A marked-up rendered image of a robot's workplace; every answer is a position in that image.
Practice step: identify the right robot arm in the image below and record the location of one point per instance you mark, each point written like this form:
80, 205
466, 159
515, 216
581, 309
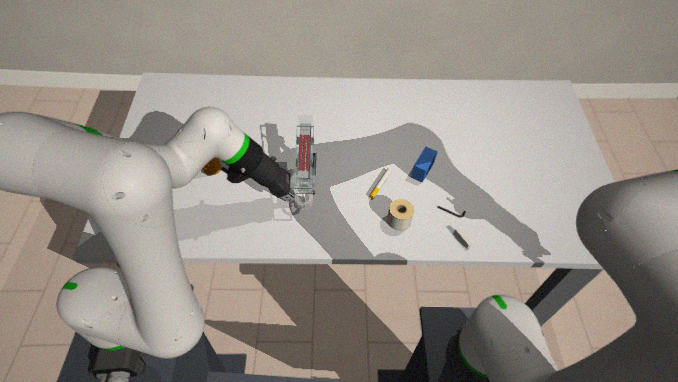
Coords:
631, 228

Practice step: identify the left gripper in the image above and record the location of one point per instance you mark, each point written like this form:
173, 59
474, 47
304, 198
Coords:
267, 173

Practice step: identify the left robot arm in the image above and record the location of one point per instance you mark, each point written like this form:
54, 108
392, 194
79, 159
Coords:
126, 187

